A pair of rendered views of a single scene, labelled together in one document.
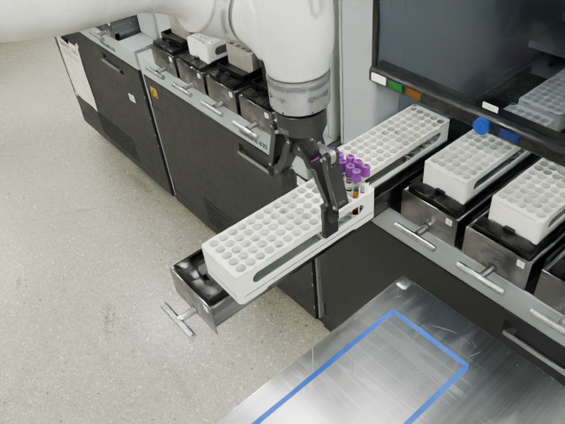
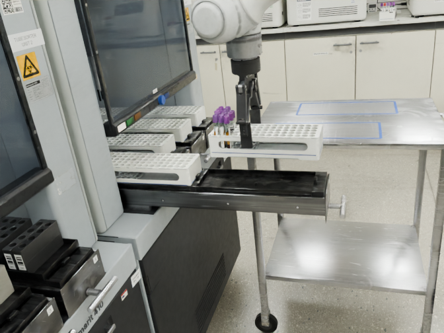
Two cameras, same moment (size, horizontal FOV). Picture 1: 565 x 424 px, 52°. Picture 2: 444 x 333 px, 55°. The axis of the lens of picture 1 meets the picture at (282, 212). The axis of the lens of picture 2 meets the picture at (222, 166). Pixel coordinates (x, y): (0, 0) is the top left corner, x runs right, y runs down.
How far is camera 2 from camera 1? 1.65 m
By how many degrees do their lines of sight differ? 97
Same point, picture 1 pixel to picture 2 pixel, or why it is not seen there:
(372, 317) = not seen: hidden behind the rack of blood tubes
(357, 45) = (92, 124)
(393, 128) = (127, 163)
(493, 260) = (199, 150)
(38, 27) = not seen: outside the picture
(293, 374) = (329, 141)
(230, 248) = (308, 131)
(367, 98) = (109, 161)
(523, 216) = (187, 123)
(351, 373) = not seen: hidden behind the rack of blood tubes
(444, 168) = (164, 141)
